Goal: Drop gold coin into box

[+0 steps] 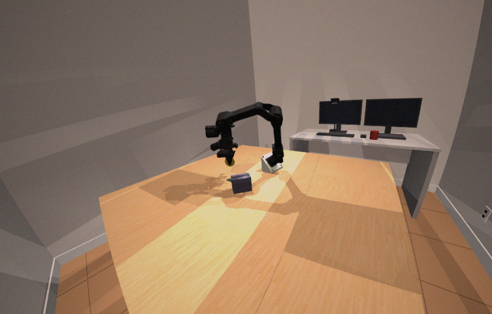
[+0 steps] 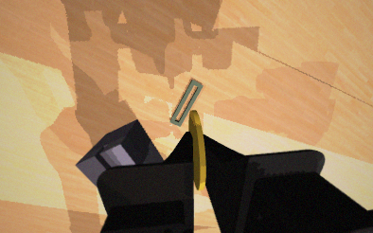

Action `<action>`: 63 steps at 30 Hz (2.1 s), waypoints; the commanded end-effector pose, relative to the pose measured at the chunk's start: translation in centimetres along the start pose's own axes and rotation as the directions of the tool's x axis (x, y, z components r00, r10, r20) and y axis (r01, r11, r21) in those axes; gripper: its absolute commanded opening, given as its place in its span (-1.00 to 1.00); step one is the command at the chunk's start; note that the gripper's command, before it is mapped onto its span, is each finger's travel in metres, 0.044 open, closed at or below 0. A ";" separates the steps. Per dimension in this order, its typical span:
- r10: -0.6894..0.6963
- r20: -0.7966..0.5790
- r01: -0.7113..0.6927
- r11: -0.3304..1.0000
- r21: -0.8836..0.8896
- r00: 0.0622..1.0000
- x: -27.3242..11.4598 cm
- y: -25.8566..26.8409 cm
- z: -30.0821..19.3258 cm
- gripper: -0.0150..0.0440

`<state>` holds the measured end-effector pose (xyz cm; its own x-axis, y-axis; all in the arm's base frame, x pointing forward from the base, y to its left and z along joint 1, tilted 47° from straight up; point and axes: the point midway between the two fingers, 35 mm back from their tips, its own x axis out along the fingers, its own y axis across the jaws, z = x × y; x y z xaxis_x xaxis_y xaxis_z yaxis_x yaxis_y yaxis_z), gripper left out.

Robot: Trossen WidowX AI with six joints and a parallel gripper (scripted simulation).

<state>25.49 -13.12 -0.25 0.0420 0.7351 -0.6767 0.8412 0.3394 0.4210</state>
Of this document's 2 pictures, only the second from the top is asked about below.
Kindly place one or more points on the thin gold coin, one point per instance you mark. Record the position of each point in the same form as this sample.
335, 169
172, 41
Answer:
195, 127

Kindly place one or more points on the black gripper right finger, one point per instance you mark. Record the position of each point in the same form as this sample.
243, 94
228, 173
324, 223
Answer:
230, 178

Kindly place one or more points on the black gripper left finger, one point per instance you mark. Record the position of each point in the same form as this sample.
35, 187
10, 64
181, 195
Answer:
171, 180

